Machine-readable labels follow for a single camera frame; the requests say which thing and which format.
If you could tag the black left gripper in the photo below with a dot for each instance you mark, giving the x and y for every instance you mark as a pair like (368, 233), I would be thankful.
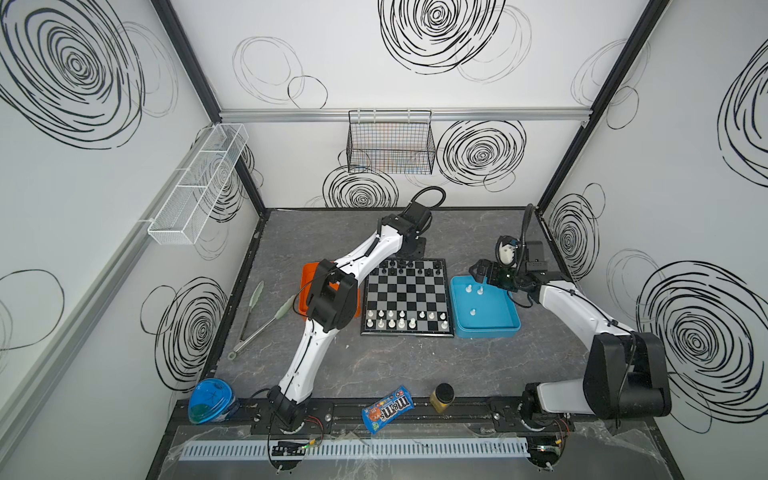
(417, 246)

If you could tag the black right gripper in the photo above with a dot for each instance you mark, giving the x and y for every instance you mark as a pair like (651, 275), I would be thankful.
(489, 271)

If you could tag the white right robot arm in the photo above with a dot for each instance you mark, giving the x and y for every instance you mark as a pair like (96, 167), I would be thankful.
(625, 375)

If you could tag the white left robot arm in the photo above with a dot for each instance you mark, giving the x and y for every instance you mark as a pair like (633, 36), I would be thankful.
(288, 399)

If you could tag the blue plastic tray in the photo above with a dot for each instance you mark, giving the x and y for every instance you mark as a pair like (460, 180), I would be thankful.
(481, 310)

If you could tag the black white chessboard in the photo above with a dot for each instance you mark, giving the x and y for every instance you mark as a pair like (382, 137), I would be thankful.
(407, 298)

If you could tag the orange plastic tray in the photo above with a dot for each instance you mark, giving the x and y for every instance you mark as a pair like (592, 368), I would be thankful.
(307, 288)

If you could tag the yellow jar black lid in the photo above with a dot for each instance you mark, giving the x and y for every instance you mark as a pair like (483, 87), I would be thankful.
(442, 397)

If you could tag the green metal tongs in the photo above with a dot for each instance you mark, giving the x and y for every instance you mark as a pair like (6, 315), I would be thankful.
(244, 341)

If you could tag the blue candy bag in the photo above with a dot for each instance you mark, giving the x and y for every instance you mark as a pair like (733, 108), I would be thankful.
(385, 410)

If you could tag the blue lidded container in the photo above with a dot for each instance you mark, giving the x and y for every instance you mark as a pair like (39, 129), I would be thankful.
(212, 401)

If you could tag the black wire basket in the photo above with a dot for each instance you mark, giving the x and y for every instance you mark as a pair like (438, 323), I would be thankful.
(394, 141)

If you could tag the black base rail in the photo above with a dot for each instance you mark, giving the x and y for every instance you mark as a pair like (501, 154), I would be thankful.
(335, 416)

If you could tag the clear wall shelf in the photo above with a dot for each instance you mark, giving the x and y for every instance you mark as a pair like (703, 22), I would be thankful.
(184, 214)

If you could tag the white slotted cable duct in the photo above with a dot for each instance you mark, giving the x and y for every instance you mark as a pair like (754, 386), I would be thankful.
(352, 449)

